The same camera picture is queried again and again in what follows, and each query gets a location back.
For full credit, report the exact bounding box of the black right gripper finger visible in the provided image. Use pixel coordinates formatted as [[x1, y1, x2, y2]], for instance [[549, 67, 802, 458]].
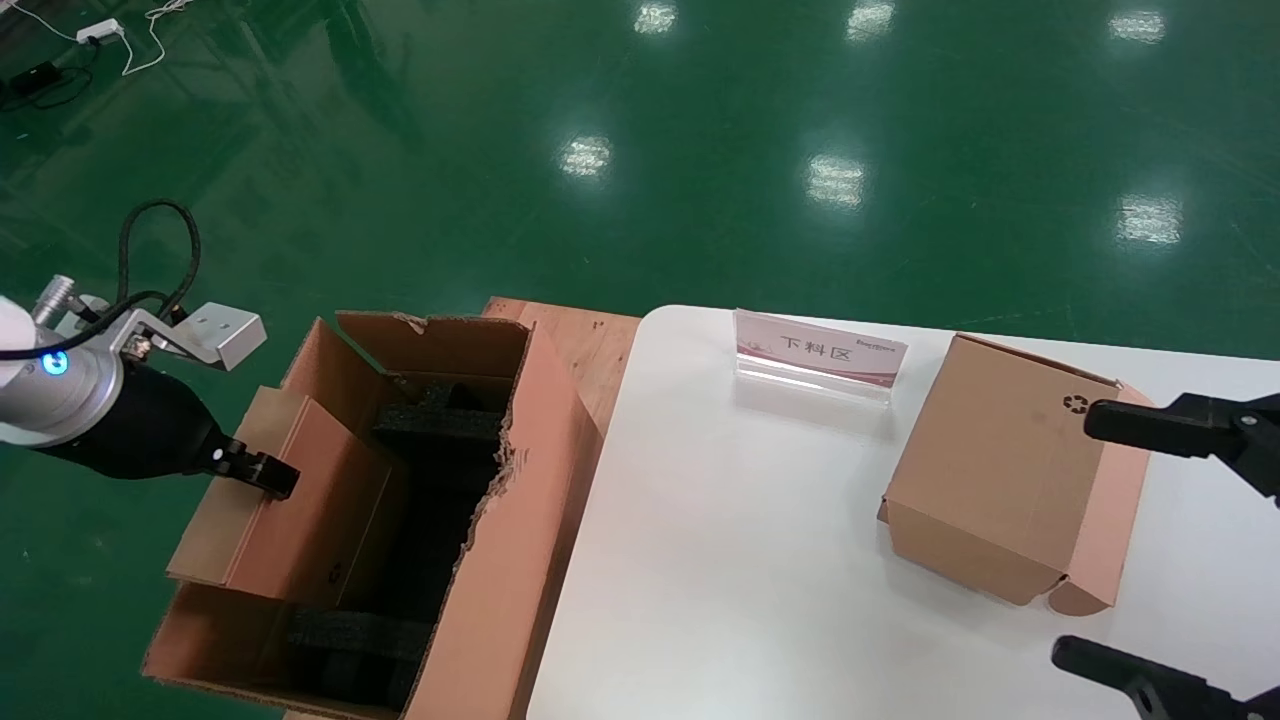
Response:
[[1050, 636, 1280, 720], [1084, 393, 1280, 501]]

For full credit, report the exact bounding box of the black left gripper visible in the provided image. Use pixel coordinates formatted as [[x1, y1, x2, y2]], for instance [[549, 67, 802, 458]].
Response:
[[40, 365, 301, 501]]

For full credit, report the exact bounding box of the small plain cardboard box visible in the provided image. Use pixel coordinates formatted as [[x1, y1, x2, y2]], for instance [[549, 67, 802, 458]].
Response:
[[165, 385, 411, 606]]

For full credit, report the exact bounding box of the cardboard box with recycling symbol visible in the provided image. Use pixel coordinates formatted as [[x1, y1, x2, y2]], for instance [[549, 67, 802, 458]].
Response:
[[878, 333, 1163, 617]]

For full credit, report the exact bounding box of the big open cardboard box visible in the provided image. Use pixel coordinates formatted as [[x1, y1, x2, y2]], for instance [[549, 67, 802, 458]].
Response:
[[143, 310, 606, 720]]

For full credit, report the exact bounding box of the black foam block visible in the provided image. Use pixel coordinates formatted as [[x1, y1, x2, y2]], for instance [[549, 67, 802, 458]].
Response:
[[290, 605, 436, 709], [375, 385, 506, 466]]

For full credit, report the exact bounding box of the black foam base pad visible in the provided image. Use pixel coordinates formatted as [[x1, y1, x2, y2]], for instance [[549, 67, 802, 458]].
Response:
[[375, 460, 501, 621]]

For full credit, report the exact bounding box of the acrylic sign with red label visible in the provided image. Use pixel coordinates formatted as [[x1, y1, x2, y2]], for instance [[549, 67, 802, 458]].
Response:
[[733, 308, 909, 406]]

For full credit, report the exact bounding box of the wooden board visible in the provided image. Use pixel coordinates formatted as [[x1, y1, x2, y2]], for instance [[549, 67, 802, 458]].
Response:
[[483, 297, 641, 436]]

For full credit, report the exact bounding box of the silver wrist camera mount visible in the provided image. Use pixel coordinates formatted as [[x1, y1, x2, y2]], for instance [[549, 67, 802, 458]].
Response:
[[125, 302, 268, 373]]

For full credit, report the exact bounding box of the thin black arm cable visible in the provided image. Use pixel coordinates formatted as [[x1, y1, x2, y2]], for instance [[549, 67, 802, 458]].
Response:
[[0, 292, 166, 357]]

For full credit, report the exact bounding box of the braided black looped cable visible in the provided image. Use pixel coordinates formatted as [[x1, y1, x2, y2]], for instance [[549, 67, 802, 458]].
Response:
[[118, 200, 201, 321]]

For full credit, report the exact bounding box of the black floor cable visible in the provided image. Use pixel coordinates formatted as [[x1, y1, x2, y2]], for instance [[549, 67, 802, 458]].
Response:
[[0, 40, 101, 111]]

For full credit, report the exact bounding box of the white floor cable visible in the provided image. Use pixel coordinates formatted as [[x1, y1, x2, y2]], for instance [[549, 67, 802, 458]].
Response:
[[120, 0, 193, 77], [0, 0, 81, 43]]

